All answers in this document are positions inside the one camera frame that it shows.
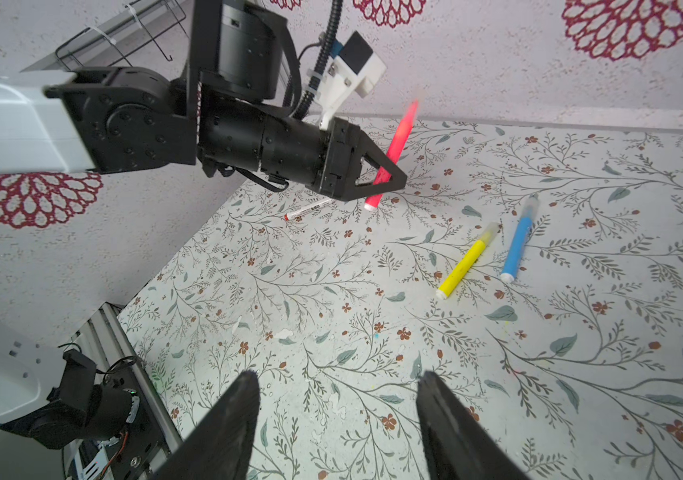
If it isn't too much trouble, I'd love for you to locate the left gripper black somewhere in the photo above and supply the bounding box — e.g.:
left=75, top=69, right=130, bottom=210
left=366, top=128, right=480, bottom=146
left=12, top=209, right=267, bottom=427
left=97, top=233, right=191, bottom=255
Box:
left=187, top=1, right=407, bottom=201

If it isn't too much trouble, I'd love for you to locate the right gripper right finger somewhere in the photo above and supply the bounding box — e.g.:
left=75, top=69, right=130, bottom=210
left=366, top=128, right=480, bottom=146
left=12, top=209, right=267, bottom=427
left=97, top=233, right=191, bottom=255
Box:
left=417, top=371, right=527, bottom=480

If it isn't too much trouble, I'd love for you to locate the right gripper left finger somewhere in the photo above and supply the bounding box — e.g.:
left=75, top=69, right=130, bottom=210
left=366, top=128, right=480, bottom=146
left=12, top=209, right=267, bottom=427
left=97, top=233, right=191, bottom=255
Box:
left=152, top=370, right=260, bottom=480

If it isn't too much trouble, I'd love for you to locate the pink highlighter pen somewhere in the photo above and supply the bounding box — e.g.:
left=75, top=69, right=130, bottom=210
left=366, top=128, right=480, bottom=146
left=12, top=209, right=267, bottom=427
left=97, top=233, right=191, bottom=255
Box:
left=365, top=99, right=419, bottom=212

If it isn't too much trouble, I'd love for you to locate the yellow highlighter pen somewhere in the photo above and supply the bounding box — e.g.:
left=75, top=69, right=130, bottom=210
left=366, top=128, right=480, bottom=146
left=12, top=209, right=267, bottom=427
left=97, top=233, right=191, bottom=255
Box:
left=435, top=223, right=501, bottom=300

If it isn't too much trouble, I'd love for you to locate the white pen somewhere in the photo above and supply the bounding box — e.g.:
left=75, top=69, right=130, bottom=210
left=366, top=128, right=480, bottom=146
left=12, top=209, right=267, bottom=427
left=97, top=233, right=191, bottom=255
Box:
left=283, top=198, right=332, bottom=221

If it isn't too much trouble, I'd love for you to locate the blue pen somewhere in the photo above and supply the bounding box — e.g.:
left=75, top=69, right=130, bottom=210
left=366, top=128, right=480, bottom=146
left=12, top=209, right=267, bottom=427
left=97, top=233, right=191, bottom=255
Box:
left=499, top=194, right=539, bottom=284

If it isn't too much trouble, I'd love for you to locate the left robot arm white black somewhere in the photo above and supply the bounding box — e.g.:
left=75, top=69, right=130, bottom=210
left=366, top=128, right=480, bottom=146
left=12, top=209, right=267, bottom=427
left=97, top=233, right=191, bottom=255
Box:
left=0, top=1, right=407, bottom=479

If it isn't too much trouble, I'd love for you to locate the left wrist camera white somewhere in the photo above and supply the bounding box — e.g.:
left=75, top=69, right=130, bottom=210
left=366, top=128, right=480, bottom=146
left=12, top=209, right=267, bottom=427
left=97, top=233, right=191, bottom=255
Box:
left=307, top=31, right=387, bottom=131

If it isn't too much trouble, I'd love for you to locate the black wire wall rack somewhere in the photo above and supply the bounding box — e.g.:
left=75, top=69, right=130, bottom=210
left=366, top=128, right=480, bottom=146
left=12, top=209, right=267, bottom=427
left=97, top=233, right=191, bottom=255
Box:
left=50, top=0, right=191, bottom=71

